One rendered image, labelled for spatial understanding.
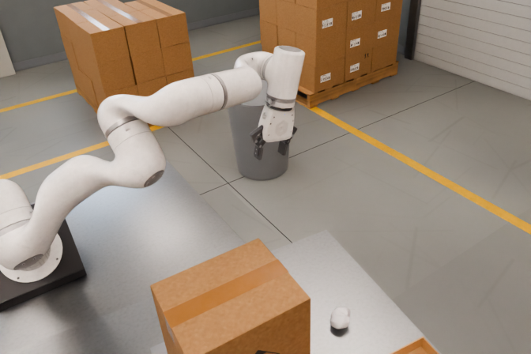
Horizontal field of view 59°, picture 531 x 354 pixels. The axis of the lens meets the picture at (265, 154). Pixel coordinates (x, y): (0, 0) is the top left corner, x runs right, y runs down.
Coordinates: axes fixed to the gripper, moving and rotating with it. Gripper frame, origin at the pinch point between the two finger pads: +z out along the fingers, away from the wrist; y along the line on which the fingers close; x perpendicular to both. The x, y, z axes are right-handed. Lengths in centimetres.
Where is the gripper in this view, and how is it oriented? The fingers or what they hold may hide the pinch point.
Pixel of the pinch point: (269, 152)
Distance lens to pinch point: 139.1
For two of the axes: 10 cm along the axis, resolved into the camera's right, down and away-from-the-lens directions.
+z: -1.7, 8.9, 4.3
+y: 7.9, -1.4, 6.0
